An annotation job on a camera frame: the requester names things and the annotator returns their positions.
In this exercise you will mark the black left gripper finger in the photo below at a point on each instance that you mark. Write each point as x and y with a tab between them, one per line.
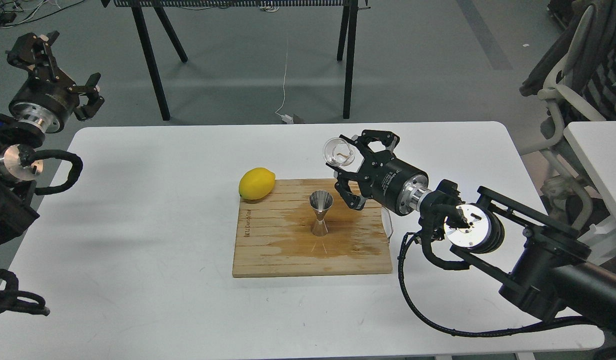
33	53
94	99

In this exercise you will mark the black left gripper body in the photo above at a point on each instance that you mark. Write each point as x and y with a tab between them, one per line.
38	96

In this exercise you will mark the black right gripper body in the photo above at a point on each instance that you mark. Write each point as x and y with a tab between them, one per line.
395	184

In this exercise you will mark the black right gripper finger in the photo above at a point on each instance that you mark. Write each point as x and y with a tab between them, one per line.
362	143
342	186

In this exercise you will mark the steel double jigger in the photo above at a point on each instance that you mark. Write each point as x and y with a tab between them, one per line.
320	201

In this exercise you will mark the small clear glass cup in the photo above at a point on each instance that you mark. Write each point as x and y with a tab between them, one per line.
338	152

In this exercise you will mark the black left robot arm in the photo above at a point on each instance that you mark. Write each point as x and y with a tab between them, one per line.
21	163

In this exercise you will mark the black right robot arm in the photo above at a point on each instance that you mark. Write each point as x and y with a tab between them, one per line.
543	268

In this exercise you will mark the wooden cutting board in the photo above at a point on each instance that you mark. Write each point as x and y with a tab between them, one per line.
273	237

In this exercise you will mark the yellow lemon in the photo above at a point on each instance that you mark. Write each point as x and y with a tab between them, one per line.
256	183

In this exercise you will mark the white office chair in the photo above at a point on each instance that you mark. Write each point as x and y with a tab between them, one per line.
558	80

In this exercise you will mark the white side table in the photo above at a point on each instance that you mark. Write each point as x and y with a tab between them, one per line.
594	143

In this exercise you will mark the person in striped shirt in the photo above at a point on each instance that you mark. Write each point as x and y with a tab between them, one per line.
600	91

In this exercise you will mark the black metal frame table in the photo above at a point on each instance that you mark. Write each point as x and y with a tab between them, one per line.
244	29

